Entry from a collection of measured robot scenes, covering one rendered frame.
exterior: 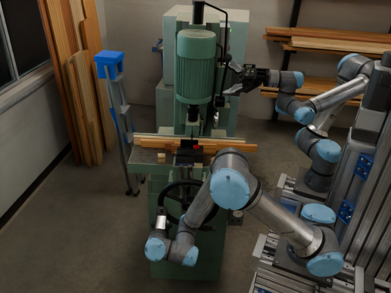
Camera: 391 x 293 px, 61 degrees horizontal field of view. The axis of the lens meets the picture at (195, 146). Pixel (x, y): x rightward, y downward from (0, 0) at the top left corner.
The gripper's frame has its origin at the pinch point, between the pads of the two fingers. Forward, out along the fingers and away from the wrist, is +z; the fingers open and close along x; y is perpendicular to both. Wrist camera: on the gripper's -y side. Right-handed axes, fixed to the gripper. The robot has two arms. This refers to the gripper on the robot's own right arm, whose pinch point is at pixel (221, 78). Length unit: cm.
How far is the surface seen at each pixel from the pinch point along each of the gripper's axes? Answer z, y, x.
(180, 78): 18.8, -2.6, -0.3
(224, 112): -5.2, -36.1, -1.0
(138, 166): 38, -30, 34
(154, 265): 31, -90, 80
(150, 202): 33, -49, 49
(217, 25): 2.8, -1.9, -31.1
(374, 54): -153, -125, -113
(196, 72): 11.7, 2.2, -1.0
